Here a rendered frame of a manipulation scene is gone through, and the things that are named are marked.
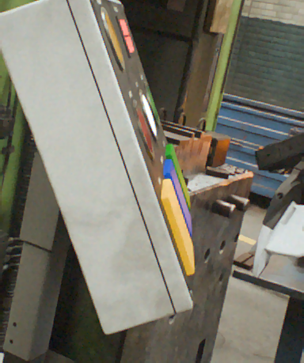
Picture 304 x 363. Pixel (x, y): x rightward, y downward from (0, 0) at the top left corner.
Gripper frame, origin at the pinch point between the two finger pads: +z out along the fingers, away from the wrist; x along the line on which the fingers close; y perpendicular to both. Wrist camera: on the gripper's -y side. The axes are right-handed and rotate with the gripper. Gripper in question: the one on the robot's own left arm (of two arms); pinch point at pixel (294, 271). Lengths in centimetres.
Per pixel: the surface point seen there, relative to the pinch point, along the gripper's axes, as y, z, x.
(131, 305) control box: 6.5, -1.7, -28.9
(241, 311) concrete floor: -145, 93, 164
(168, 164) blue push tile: -6.6, -10.7, -16.9
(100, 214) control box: 3.9, -8.9, -32.1
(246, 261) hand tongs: -53, 24, 53
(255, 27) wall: -653, -41, 646
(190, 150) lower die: -45.2, -3.1, 21.2
